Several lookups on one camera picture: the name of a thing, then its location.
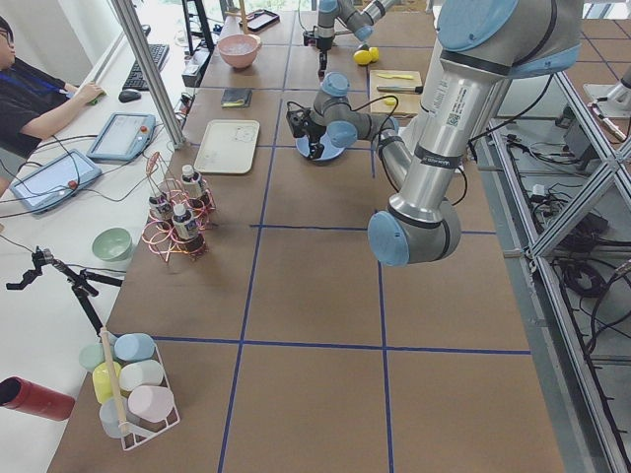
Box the pink bowl with ice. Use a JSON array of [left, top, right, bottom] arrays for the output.
[[217, 34, 262, 69]]

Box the white wire cup rack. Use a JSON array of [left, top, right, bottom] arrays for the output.
[[92, 345, 180, 451]]

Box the black keyboard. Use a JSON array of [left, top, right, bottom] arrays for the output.
[[121, 43, 171, 93]]

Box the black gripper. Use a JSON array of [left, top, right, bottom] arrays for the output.
[[316, 41, 331, 80], [300, 110, 326, 160]]

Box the copper wire bottle rack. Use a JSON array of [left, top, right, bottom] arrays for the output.
[[141, 152, 216, 261]]

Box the mint green bowl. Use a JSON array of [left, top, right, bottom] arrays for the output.
[[92, 228, 133, 262]]

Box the camera cable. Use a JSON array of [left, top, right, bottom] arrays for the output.
[[288, 88, 400, 149]]

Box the grey blue cup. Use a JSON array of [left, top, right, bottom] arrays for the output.
[[100, 397, 140, 439]]

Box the teach pendant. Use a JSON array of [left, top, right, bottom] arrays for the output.
[[87, 112, 156, 162], [9, 149, 103, 214]]

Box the far teach pendant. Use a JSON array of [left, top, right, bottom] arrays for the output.
[[87, 112, 156, 162]]

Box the mint cup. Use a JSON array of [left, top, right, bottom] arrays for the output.
[[79, 343, 105, 372]]

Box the aluminium frame post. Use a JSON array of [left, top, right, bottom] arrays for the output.
[[112, 0, 185, 150]]

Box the seated person black shirt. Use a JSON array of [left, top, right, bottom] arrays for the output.
[[0, 14, 105, 196]]

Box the yellow lemon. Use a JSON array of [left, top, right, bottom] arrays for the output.
[[369, 46, 380, 62], [353, 49, 373, 66]]

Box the black computer mouse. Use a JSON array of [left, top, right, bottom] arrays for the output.
[[118, 89, 142, 103]]

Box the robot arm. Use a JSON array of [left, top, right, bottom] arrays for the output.
[[313, 0, 395, 79], [287, 1, 583, 266]]

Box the light blue cup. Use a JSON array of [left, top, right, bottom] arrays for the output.
[[114, 333, 156, 362]]

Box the near teach pendant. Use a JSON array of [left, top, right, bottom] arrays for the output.
[[9, 149, 103, 214]]

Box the white cup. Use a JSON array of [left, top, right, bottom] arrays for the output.
[[119, 360, 165, 391]]

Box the cream bear tray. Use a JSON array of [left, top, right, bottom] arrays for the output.
[[193, 119, 260, 174]]

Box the yellow plastic knife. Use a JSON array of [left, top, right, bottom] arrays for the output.
[[377, 73, 415, 81]]

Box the pink cup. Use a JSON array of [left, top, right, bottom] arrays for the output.
[[127, 385, 175, 423]]

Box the wooden cutting board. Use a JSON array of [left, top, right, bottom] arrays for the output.
[[369, 70, 423, 117]]

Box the black tripod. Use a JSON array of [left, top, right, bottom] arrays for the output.
[[5, 245, 124, 339]]

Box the dark drink bottle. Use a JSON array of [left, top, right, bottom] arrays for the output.
[[172, 203, 205, 254], [149, 188, 173, 230], [181, 165, 204, 208]]

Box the wooden rack handle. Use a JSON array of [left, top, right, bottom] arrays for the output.
[[100, 326, 131, 438]]

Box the blue plate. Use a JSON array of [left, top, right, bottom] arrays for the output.
[[296, 133, 345, 164]]

